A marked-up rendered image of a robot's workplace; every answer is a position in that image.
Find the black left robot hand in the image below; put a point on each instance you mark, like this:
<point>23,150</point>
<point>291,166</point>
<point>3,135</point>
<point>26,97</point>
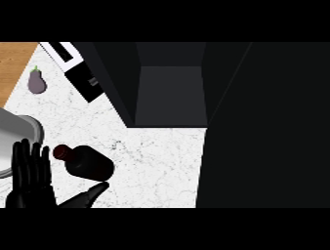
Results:
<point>30,188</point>

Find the dark wine bottle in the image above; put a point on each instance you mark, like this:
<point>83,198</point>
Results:
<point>87,164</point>

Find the dark grey open cabinet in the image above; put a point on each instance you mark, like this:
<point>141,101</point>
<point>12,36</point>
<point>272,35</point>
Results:
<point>170,94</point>

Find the dark grey cabinet door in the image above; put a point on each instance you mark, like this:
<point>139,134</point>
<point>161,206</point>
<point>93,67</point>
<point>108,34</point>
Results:
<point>278,130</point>

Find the purple eggplant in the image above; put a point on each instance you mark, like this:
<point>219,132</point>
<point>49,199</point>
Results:
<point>37,83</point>

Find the black and white appliance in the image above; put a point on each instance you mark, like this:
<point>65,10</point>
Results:
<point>83,81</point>

